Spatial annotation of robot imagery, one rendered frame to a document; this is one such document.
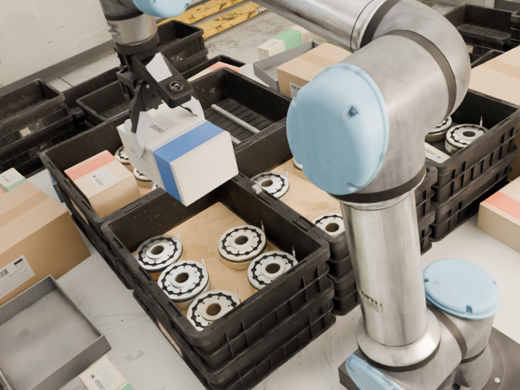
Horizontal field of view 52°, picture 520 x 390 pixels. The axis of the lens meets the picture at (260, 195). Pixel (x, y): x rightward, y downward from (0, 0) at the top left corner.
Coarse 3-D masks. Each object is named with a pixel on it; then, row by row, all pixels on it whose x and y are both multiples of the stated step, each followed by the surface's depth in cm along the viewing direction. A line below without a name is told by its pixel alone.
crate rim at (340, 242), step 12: (276, 132) 131; (252, 144) 127; (432, 168) 110; (432, 180) 109; (264, 192) 113; (420, 192) 108; (276, 204) 109; (300, 216) 105; (312, 228) 102; (336, 240) 98
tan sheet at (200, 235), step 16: (208, 208) 127; (224, 208) 126; (192, 224) 123; (208, 224) 123; (224, 224) 122; (240, 224) 121; (192, 240) 119; (208, 240) 119; (192, 256) 115; (208, 256) 115; (208, 272) 111; (224, 272) 110; (240, 272) 110; (224, 288) 107; (240, 288) 106
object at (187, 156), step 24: (168, 120) 101; (192, 120) 99; (168, 144) 94; (192, 144) 93; (216, 144) 93; (144, 168) 102; (168, 168) 91; (192, 168) 92; (216, 168) 95; (168, 192) 98; (192, 192) 94
